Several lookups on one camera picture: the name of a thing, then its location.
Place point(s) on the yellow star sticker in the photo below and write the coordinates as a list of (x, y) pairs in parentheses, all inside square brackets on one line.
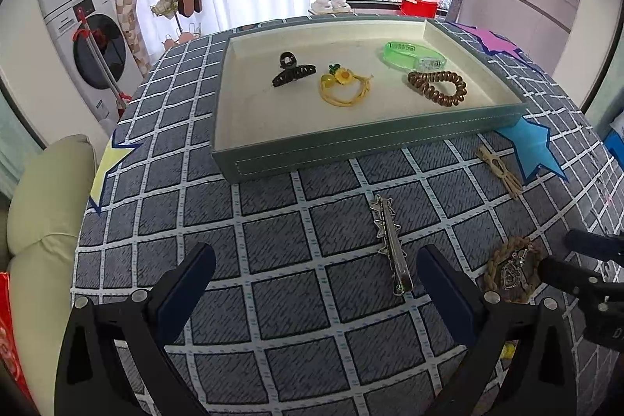
[(109, 167)]

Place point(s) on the red mop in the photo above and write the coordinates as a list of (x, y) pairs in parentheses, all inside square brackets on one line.
[(100, 60)]

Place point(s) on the pale pleated curtain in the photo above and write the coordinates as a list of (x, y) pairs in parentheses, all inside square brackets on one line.
[(14, 153)]

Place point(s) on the white baby shoes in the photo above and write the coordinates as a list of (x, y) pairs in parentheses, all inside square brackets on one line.
[(331, 5)]

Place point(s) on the pale green sofa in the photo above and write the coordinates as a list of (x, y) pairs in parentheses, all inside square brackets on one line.
[(44, 250)]

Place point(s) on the red bucket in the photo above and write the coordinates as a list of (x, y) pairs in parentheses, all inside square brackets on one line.
[(419, 9)]

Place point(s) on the red cushion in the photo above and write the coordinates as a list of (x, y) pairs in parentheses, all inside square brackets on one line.
[(7, 338)]

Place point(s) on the white cabinet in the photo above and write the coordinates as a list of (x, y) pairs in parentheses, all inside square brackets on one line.
[(512, 6)]

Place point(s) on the white washing machine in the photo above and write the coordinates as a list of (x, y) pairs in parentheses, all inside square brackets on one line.
[(63, 36)]

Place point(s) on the small wooden stool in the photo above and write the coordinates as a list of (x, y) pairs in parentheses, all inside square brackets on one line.
[(317, 12)]

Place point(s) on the purple star sticker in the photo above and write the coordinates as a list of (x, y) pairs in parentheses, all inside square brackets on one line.
[(492, 40)]

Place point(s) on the beige woven hair clip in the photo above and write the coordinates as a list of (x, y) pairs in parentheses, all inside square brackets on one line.
[(497, 167)]

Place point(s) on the black hair claw clip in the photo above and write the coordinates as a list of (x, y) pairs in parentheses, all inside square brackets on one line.
[(292, 75)]

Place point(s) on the pink slippers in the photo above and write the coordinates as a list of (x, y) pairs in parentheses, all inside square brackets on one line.
[(183, 40)]

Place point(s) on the silver star hair clip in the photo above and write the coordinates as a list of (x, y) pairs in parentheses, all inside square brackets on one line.
[(392, 240)]

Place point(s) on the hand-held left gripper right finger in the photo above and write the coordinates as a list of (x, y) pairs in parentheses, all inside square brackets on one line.
[(446, 294)]

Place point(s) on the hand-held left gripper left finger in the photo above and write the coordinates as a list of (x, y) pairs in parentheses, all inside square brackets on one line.
[(187, 294)]

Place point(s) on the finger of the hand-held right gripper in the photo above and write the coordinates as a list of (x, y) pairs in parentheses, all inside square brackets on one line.
[(592, 243), (565, 272)]

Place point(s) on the silver heart pendant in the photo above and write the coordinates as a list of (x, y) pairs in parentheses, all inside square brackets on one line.
[(512, 272)]

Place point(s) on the light blue star sticker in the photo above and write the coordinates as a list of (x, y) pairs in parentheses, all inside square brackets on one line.
[(531, 143)]

